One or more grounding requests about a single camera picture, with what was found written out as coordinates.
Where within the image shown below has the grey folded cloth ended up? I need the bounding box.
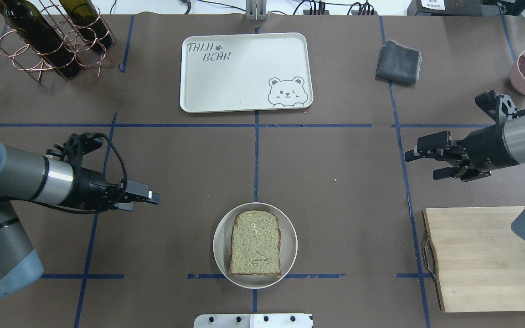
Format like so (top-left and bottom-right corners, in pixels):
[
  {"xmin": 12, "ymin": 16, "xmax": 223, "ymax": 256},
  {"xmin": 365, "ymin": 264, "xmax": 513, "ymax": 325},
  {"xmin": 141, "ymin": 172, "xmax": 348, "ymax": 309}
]
[{"xmin": 376, "ymin": 40, "xmax": 422, "ymax": 85}]

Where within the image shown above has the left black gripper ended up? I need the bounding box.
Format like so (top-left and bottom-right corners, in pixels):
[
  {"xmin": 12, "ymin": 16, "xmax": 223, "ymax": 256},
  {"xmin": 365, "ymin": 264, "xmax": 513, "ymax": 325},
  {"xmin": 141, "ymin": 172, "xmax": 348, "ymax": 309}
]
[{"xmin": 69, "ymin": 168, "xmax": 159, "ymax": 212}]

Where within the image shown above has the green wine bottle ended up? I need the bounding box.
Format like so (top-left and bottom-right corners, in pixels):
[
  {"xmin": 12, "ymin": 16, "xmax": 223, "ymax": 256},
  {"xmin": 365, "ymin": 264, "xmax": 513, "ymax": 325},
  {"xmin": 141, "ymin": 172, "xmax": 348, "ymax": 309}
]
[
  {"xmin": 0, "ymin": 0, "xmax": 81, "ymax": 79},
  {"xmin": 60, "ymin": 0, "xmax": 113, "ymax": 53}
]

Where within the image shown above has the front green wine bottle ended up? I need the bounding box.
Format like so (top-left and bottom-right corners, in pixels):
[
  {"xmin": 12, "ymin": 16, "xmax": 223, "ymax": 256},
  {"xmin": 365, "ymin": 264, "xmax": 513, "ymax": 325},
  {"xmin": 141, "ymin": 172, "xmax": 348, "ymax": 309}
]
[{"xmin": 0, "ymin": 0, "xmax": 81, "ymax": 79}]

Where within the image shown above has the middle green wine bottle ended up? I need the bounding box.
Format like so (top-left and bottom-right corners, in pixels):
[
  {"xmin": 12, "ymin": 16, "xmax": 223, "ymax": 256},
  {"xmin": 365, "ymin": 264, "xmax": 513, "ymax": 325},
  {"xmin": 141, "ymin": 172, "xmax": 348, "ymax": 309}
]
[{"xmin": 60, "ymin": 0, "xmax": 113, "ymax": 53}]

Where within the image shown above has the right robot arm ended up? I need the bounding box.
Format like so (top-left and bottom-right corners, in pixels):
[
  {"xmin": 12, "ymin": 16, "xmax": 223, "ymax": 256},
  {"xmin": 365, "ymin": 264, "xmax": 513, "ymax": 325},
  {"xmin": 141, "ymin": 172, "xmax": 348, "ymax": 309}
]
[{"xmin": 405, "ymin": 115, "xmax": 525, "ymax": 241}]

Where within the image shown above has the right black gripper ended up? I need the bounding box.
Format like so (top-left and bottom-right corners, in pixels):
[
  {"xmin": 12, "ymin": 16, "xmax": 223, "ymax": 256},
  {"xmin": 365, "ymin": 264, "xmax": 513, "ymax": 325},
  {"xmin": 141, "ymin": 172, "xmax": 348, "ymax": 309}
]
[{"xmin": 404, "ymin": 127, "xmax": 520, "ymax": 181}]

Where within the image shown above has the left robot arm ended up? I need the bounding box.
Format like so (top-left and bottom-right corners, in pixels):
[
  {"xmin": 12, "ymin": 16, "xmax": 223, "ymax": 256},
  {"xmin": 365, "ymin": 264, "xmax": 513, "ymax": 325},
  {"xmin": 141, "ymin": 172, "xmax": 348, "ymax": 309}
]
[{"xmin": 0, "ymin": 133, "xmax": 159, "ymax": 297}]

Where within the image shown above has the wooden cutting board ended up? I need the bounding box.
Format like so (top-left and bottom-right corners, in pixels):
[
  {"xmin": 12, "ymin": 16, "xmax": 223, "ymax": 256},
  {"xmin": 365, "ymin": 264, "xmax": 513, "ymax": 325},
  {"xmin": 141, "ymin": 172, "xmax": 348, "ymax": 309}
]
[{"xmin": 423, "ymin": 207, "xmax": 525, "ymax": 313}]

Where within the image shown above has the cream bear tray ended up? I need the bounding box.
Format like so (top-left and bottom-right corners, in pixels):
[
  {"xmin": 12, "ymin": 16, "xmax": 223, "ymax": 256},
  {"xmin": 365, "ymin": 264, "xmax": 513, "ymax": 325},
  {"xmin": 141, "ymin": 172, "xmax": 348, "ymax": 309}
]
[{"xmin": 180, "ymin": 32, "xmax": 314, "ymax": 113}]

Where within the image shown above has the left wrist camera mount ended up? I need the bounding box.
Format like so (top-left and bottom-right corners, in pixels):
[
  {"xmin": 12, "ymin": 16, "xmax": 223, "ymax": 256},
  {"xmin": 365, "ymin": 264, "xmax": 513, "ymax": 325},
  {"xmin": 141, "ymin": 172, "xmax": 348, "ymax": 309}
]
[{"xmin": 45, "ymin": 133, "xmax": 103, "ymax": 174}]

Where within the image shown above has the white round plate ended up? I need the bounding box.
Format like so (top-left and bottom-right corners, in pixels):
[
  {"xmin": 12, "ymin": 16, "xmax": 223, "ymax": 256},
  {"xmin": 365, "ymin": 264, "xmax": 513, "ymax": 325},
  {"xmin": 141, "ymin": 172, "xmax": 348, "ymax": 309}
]
[{"xmin": 212, "ymin": 203, "xmax": 298, "ymax": 289}]

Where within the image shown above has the bread slice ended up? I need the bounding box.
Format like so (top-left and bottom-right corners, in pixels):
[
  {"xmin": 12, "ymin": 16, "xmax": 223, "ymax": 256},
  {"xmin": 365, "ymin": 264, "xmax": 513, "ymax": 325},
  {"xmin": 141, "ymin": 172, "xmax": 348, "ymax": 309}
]
[{"xmin": 228, "ymin": 210, "xmax": 282, "ymax": 276}]

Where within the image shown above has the white camera pillar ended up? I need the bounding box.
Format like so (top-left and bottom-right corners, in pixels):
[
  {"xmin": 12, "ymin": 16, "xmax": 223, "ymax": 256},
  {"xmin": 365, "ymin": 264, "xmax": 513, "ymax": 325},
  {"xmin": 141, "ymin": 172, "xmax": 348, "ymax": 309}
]
[{"xmin": 193, "ymin": 313, "xmax": 314, "ymax": 328}]

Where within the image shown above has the aluminium frame post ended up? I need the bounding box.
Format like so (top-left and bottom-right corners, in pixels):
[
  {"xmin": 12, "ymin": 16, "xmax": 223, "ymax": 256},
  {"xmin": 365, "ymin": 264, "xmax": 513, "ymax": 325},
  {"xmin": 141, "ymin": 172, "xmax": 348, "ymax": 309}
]
[{"xmin": 245, "ymin": 0, "xmax": 268, "ymax": 21}]

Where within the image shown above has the copper wire bottle rack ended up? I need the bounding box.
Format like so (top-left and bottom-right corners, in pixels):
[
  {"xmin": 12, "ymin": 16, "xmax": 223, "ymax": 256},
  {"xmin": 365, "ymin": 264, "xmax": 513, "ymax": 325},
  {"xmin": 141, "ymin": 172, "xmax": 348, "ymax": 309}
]
[{"xmin": 0, "ymin": 0, "xmax": 115, "ymax": 82}]

